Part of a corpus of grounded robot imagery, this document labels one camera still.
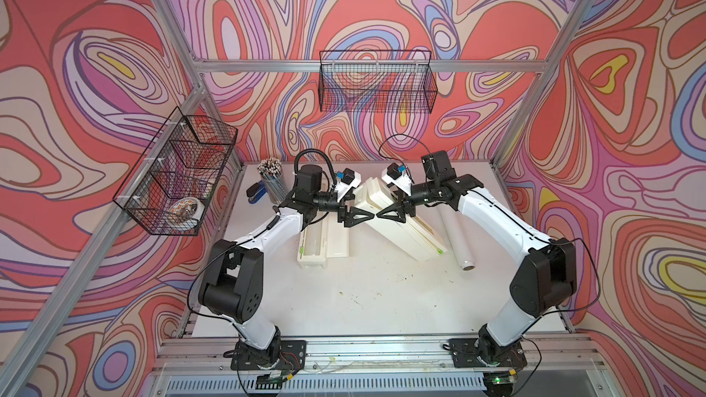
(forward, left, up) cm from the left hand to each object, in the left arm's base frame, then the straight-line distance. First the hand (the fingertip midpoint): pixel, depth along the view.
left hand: (371, 207), depth 78 cm
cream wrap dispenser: (-3, 0, +9) cm, 9 cm away
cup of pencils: (+19, +34, -5) cm, 39 cm away
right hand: (0, -4, 0) cm, 4 cm away
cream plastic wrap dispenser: (-2, +15, -16) cm, 22 cm away
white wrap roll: (+1, -31, -19) cm, 37 cm away
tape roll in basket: (-3, +50, +4) cm, 50 cm away
